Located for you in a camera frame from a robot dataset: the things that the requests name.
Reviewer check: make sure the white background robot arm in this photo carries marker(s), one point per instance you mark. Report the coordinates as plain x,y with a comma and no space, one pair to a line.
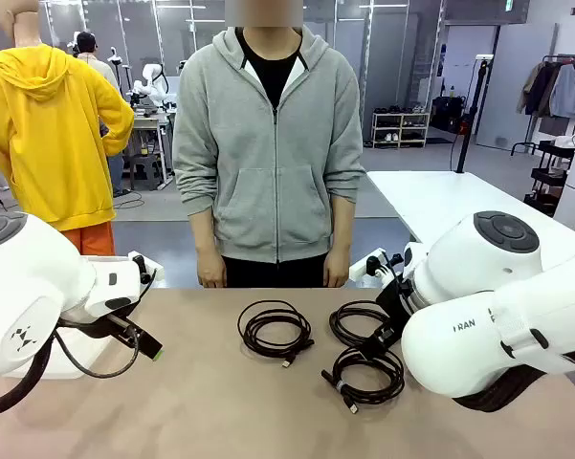
155,86

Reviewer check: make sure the black luggage bag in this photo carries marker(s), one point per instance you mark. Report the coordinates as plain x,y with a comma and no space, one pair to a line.
445,115

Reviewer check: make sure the person's left hand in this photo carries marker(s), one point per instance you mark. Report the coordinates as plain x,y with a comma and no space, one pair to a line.
337,268

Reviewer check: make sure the person's left forearm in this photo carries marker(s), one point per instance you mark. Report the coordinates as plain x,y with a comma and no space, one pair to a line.
342,225

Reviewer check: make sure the person's blurred head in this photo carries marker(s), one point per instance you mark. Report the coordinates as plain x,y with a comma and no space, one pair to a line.
263,12

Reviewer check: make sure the man in dark cap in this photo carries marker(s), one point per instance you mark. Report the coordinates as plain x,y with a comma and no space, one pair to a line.
87,45

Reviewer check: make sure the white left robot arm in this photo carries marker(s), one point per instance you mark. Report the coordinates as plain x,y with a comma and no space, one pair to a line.
28,287

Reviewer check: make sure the black pole stand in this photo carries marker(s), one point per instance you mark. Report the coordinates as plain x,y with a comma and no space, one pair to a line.
473,105

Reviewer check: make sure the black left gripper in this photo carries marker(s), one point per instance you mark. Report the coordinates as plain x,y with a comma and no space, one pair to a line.
100,322

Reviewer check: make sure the white table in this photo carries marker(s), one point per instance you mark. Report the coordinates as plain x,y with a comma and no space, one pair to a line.
435,201

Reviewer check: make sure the light blue-grey jacket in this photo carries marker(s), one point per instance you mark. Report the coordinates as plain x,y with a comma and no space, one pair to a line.
567,93

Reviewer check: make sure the grey step stool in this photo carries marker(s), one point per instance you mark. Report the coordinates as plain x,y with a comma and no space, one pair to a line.
144,167

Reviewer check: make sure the black tripod with sensor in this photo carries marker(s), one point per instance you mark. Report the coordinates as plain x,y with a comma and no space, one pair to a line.
117,57

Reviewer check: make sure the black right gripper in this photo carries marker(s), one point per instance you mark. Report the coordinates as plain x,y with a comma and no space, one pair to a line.
397,306

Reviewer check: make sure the wooden shoe rack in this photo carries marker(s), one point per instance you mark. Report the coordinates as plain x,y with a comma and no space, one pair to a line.
402,129

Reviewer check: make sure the dark navy jacket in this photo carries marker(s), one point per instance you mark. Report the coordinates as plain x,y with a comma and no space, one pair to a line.
543,91

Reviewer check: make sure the white workbench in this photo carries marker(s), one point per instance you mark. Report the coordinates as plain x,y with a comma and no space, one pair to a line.
148,122

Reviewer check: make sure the black utility cart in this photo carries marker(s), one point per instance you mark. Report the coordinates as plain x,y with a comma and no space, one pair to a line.
550,177

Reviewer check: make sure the yellow hoodie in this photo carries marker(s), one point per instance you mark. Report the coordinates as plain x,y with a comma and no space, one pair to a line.
48,143

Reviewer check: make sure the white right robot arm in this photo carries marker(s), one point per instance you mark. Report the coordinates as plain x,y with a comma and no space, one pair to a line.
459,344

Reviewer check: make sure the black t-shirt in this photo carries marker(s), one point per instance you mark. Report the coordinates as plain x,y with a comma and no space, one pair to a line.
272,72

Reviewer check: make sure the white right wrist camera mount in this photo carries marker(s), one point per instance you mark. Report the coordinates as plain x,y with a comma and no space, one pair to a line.
359,272

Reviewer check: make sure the orange shorts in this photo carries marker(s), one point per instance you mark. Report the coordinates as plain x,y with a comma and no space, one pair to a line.
91,239

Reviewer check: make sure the black trousers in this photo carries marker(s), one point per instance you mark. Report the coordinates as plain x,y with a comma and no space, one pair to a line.
272,272

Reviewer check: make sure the grey zip hoodie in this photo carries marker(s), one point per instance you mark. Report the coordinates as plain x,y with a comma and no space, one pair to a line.
268,167

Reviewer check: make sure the brown coat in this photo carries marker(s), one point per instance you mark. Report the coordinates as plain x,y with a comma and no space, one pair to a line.
528,91

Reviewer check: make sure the black clothes rack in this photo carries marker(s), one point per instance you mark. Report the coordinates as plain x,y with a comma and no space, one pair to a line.
567,58

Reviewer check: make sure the person's right forearm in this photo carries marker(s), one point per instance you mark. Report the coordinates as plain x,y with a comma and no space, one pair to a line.
205,234

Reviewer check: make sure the beige display mannequin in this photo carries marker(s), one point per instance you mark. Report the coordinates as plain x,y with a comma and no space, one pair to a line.
21,21

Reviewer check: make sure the person's right hand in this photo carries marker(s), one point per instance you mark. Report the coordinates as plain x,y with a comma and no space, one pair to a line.
211,270

